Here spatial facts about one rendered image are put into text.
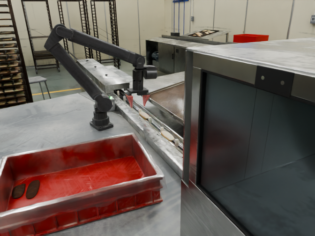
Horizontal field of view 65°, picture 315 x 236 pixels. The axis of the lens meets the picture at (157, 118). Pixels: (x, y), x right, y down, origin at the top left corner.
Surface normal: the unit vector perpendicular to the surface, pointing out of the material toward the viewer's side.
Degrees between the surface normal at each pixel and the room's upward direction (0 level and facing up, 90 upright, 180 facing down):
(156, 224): 0
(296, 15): 90
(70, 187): 0
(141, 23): 90
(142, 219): 0
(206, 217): 91
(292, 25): 90
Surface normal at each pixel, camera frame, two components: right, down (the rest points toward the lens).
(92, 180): -0.02, -0.92
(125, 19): 0.43, 0.34
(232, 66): -0.90, 0.18
